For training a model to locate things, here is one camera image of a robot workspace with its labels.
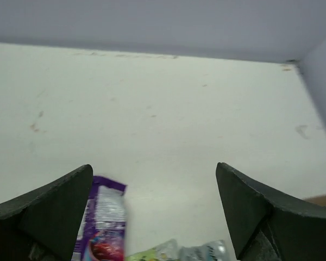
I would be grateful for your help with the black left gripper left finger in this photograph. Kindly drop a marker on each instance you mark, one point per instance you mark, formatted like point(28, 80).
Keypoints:
point(43, 224)

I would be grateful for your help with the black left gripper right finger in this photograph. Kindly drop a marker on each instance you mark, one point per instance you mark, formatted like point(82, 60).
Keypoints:
point(267, 224)

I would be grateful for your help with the pale blue snack packet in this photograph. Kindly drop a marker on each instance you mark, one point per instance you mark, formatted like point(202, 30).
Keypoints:
point(212, 251)

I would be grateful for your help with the purple snack bag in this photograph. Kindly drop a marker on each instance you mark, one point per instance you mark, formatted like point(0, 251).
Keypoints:
point(102, 229)

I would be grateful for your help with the green snack packet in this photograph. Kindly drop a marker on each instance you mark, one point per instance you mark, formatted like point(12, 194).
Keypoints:
point(166, 251)

